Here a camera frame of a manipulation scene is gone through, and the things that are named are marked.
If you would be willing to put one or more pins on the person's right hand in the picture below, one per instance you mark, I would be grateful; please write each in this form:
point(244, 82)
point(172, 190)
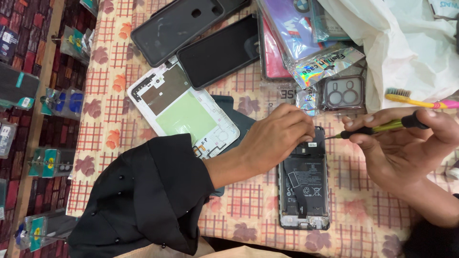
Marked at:
point(412, 157)

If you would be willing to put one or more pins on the person's left hand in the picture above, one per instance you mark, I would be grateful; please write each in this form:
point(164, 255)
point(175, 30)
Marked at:
point(272, 139)

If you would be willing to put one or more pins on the person's left fingers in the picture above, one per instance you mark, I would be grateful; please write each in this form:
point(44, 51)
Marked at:
point(301, 123)

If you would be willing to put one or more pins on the black phone with battery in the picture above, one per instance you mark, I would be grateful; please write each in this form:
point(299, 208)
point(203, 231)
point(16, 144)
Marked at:
point(304, 186)

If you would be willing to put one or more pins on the green black precision screwdriver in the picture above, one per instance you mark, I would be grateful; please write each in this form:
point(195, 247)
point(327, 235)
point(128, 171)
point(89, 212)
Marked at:
point(389, 125)

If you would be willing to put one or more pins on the clear plastic packet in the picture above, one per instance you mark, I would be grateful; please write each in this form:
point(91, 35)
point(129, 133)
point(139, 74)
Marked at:
point(283, 95)

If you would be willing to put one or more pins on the holographic phone case packet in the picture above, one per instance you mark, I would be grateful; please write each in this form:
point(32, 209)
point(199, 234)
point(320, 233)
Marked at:
point(322, 66)

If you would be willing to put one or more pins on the dark grey phone back cover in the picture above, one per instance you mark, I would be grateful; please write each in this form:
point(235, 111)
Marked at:
point(235, 109)

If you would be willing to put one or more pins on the red phone case in packet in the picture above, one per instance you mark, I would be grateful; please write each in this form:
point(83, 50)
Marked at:
point(272, 57)

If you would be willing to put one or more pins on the purple printed phone case packet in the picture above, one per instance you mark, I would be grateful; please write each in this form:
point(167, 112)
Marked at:
point(290, 32)

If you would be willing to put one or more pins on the teal phone case packet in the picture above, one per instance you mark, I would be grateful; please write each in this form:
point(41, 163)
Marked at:
point(326, 21)

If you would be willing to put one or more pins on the floral checked tablecloth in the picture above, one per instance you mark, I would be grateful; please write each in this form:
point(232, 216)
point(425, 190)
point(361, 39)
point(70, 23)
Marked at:
point(358, 215)

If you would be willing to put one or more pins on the yellow pink toothbrush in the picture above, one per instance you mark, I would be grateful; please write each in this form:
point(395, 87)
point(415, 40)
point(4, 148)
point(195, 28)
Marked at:
point(412, 101)

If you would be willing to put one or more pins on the white plastic bag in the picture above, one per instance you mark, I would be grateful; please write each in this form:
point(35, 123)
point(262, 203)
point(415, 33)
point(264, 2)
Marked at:
point(412, 53)

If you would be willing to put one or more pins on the small white object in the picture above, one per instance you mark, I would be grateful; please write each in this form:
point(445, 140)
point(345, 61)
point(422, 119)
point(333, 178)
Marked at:
point(452, 173)

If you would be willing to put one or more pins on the large black phone case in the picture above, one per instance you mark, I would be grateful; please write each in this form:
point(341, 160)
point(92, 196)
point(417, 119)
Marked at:
point(172, 28)

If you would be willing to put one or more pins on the white printed packet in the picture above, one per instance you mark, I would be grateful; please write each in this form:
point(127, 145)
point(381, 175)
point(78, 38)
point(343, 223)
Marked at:
point(444, 7)

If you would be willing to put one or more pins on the rack of hanging accessory packets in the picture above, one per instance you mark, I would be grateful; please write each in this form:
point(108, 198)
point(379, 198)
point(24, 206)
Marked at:
point(53, 104)

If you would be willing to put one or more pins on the white phone back frame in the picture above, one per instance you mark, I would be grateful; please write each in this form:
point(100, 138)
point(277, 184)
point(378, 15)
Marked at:
point(186, 114)

